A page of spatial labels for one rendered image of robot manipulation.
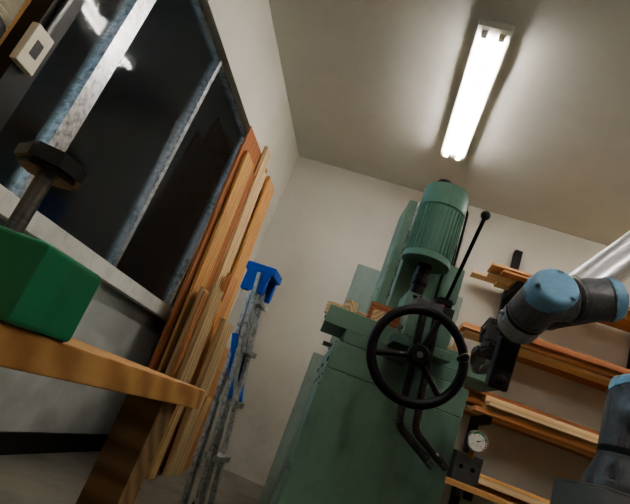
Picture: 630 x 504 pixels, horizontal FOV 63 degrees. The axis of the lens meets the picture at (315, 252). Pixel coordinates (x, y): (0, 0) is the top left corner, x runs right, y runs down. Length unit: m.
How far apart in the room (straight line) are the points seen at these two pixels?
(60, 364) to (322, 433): 1.27
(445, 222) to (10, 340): 1.67
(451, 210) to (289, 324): 2.55
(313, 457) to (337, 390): 0.20
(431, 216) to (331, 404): 0.76
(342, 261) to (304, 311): 0.54
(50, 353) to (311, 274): 3.99
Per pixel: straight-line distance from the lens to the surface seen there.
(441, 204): 1.91
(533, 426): 3.79
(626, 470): 1.37
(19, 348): 0.36
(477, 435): 1.64
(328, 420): 1.60
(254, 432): 4.18
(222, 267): 3.36
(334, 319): 1.63
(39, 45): 1.75
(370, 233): 4.44
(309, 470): 1.61
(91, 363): 0.42
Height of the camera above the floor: 0.54
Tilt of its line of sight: 18 degrees up
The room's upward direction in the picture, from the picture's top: 22 degrees clockwise
